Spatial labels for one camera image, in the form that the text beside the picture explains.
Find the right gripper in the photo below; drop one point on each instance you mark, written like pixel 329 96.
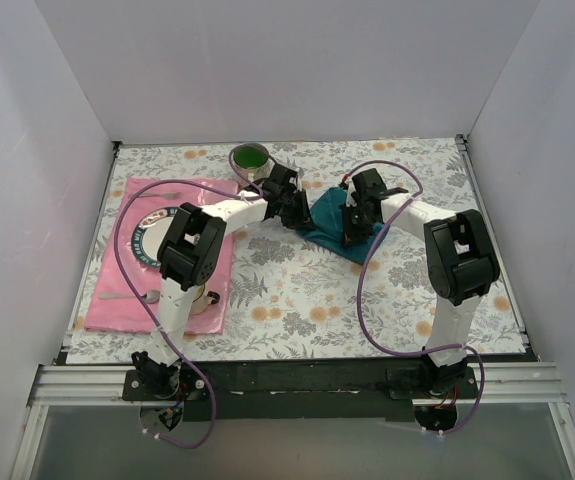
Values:
pixel 353 226

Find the aluminium frame rail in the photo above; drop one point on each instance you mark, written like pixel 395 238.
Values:
pixel 96 385

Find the silver fork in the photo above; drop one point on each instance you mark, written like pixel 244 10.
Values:
pixel 164 195

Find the teal cloth napkin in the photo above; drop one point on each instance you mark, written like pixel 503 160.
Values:
pixel 326 215

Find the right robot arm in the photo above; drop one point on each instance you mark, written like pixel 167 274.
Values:
pixel 461 265

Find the silver spoon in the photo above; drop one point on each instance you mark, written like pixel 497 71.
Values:
pixel 149 297

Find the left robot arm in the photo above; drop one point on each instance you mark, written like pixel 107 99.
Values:
pixel 188 256

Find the pink placemat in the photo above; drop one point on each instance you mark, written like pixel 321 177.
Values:
pixel 127 315

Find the green inside floral mug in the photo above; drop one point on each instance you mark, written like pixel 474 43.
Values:
pixel 250 162

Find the white plate blue rim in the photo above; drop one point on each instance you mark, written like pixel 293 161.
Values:
pixel 148 235

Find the cream enamel cup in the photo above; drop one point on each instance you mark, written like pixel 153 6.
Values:
pixel 203 299

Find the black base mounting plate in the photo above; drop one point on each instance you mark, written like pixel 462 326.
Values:
pixel 299 389

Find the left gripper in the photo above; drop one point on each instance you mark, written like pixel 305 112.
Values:
pixel 294 213

